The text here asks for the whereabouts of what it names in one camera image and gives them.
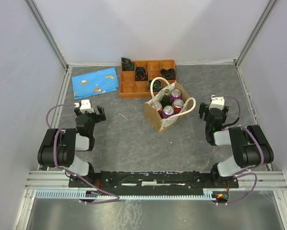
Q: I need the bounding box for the purple soda can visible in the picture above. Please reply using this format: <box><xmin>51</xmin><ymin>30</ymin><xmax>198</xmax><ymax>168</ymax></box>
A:
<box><xmin>161</xmin><ymin>105</ymin><xmax>175</xmax><ymax>119</ymax></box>
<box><xmin>170</xmin><ymin>89</ymin><xmax>182</xmax><ymax>101</ymax></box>

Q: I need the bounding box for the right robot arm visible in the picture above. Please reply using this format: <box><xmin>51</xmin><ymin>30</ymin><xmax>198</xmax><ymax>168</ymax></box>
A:
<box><xmin>199</xmin><ymin>101</ymin><xmax>274</xmax><ymax>187</ymax></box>

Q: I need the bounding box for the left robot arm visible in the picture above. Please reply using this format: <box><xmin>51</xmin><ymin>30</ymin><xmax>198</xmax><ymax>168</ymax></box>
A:
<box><xmin>37</xmin><ymin>106</ymin><xmax>106</xmax><ymax>187</ymax></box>

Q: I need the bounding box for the brown canvas bag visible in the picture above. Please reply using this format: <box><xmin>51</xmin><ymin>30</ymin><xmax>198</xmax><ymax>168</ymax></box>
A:
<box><xmin>145</xmin><ymin>77</ymin><xmax>196</xmax><ymax>134</ymax></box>

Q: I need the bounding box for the right red soda can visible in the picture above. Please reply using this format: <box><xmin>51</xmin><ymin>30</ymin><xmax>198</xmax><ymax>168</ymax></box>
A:
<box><xmin>172</xmin><ymin>99</ymin><xmax>184</xmax><ymax>114</ymax></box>

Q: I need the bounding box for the red soda can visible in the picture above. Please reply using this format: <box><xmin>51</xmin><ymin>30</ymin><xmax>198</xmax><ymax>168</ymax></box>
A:
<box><xmin>152</xmin><ymin>102</ymin><xmax>162</xmax><ymax>116</ymax></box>
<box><xmin>172</xmin><ymin>99</ymin><xmax>184</xmax><ymax>114</ymax></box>

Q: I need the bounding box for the blue patterned cloth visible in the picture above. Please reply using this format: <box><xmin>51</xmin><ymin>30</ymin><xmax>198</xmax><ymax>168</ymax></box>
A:
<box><xmin>72</xmin><ymin>68</ymin><xmax>119</xmax><ymax>100</ymax></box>

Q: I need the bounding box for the green glass bottle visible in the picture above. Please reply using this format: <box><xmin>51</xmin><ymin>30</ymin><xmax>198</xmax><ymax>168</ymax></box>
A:
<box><xmin>161</xmin><ymin>89</ymin><xmax>172</xmax><ymax>108</ymax></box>

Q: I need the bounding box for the left red soda can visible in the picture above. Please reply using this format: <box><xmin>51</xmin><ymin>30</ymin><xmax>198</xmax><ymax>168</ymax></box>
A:
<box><xmin>152</xmin><ymin>102</ymin><xmax>162</xmax><ymax>116</ymax></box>

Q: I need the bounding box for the black rolled tie right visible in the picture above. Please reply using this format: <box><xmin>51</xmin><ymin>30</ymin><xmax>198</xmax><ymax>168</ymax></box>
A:
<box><xmin>161</xmin><ymin>68</ymin><xmax>176</xmax><ymax>80</ymax></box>

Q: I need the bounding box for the black rolled tie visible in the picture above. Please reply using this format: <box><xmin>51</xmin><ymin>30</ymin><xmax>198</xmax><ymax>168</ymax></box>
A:
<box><xmin>161</xmin><ymin>68</ymin><xmax>176</xmax><ymax>80</ymax></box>
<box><xmin>135</xmin><ymin>67</ymin><xmax>148</xmax><ymax>81</ymax></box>

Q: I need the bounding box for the dark rolled tie bottom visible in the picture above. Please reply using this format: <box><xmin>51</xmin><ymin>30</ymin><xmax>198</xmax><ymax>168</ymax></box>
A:
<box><xmin>147</xmin><ymin>80</ymin><xmax>162</xmax><ymax>92</ymax></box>

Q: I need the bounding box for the dark rolled tie top-left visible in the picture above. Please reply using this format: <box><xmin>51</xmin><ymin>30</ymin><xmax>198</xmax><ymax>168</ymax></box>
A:
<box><xmin>121</xmin><ymin>57</ymin><xmax>135</xmax><ymax>71</ymax></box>

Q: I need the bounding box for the black rolled tie middle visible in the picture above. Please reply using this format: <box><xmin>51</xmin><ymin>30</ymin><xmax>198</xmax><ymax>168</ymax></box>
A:
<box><xmin>135</xmin><ymin>67</ymin><xmax>148</xmax><ymax>81</ymax></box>

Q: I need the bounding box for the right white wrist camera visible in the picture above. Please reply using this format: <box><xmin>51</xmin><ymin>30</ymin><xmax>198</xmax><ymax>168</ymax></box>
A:
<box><xmin>209</xmin><ymin>95</ymin><xmax>225</xmax><ymax>111</ymax></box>

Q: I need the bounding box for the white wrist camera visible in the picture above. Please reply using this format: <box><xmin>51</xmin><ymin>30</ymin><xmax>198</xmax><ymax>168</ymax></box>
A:
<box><xmin>209</xmin><ymin>95</ymin><xmax>225</xmax><ymax>111</ymax></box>
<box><xmin>74</xmin><ymin>100</ymin><xmax>94</xmax><ymax>114</ymax></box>

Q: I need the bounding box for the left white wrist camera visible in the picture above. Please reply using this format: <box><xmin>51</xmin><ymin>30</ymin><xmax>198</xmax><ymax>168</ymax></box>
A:
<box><xmin>74</xmin><ymin>100</ymin><xmax>94</xmax><ymax>114</ymax></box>

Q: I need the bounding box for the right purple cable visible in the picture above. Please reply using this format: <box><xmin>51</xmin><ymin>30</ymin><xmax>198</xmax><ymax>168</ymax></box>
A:
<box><xmin>215</xmin><ymin>95</ymin><xmax>266</xmax><ymax>206</ymax></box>

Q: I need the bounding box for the blue slotted cable duct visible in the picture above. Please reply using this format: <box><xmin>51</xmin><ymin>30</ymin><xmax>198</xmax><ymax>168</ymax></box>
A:
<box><xmin>35</xmin><ymin>189</ymin><xmax>216</xmax><ymax>201</ymax></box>

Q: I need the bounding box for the aluminium frame rail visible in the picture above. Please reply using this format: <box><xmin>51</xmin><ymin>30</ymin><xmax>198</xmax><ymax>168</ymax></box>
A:
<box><xmin>25</xmin><ymin>171</ymin><xmax>287</xmax><ymax>191</ymax></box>

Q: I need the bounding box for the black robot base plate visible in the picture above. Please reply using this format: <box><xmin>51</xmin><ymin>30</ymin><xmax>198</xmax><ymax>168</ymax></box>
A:
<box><xmin>68</xmin><ymin>170</ymin><xmax>240</xmax><ymax>196</ymax></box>

